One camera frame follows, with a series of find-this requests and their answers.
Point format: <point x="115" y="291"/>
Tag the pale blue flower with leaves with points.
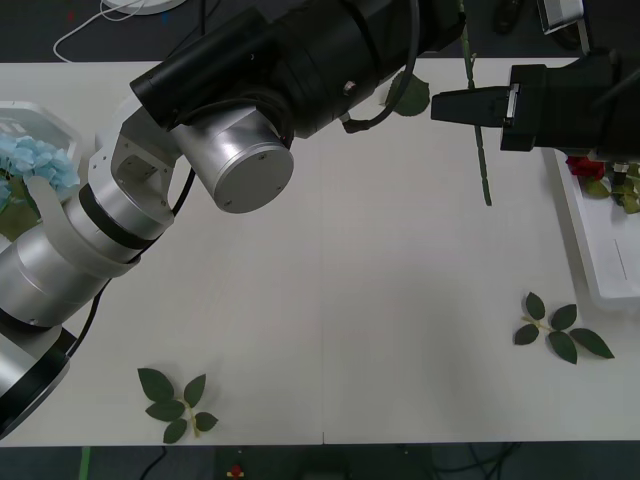
<point x="15" y="220"/>

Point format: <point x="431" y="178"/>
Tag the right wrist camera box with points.
<point x="560" y="12"/>

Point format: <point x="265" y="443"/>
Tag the white round base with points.
<point x="145" y="6"/>

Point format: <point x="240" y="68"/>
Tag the large single green leaf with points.
<point x="412" y="97"/>

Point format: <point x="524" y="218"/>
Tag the white box with roses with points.
<point x="600" y="250"/>

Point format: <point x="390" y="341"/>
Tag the green leaf twig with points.
<point x="156" y="384"/>
<point x="535" y="306"/>

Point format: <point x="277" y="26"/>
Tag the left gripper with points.
<point x="430" y="20"/>

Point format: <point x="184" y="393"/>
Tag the red rose with drooping leaf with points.
<point x="585" y="167"/>

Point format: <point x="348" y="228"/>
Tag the small red yellow object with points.
<point x="235" y="471"/>

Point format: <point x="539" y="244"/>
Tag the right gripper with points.
<point x="555" y="110"/>

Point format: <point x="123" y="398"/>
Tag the white box with blue flowers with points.
<point x="50" y="120"/>

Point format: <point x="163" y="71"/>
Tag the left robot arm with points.
<point x="240" y="165"/>

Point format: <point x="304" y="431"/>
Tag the red rose with green stem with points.
<point x="482" y="165"/>

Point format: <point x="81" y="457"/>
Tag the green strip under table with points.
<point x="85" y="462"/>

